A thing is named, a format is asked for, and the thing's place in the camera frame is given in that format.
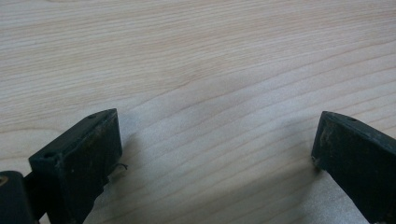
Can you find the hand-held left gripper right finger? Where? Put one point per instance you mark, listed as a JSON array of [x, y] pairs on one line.
[[355, 161]]

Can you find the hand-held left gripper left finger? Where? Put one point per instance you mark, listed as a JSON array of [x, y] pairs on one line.
[[81, 158]]

